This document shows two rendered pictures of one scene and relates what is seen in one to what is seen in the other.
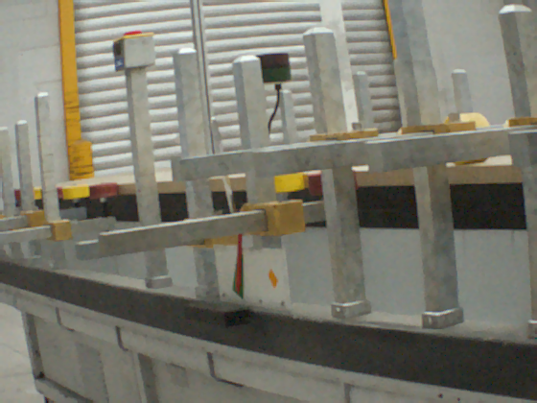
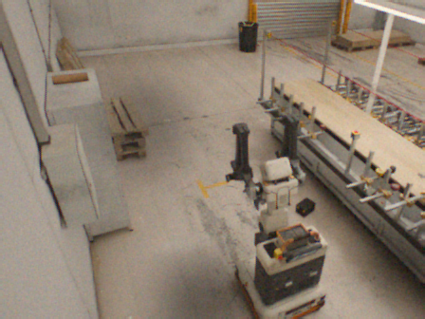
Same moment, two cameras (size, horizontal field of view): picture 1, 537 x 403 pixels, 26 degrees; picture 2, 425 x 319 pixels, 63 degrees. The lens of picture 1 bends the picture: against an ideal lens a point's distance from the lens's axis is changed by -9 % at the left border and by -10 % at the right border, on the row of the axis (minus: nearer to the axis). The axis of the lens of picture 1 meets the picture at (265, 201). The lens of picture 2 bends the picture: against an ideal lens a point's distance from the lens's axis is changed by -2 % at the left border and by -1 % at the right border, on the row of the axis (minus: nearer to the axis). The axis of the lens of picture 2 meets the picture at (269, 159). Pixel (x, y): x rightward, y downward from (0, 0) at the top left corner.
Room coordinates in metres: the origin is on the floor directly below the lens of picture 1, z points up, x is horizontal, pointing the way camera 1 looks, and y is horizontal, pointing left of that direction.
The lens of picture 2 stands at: (-0.46, 1.24, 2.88)
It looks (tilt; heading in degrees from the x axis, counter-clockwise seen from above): 34 degrees down; 357
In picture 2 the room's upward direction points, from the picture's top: 4 degrees clockwise
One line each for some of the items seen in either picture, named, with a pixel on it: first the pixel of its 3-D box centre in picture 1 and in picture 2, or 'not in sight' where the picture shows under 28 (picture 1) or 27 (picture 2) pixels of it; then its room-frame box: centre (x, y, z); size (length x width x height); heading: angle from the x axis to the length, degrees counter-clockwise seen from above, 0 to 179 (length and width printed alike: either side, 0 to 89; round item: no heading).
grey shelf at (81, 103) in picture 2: not in sight; (91, 156); (2.55, 2.94, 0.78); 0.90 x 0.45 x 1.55; 27
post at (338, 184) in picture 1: (338, 186); (402, 203); (1.83, -0.11, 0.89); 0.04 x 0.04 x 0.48; 27
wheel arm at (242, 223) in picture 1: (226, 226); (378, 196); (1.98, 0.06, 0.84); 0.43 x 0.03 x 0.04; 117
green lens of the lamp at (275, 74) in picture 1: (273, 75); not in sight; (2.08, -0.04, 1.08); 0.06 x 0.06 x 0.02
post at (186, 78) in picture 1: (197, 177); (366, 170); (2.28, 0.12, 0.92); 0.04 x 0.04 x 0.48; 27
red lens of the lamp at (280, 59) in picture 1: (271, 60); not in sight; (2.08, -0.04, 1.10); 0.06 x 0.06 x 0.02
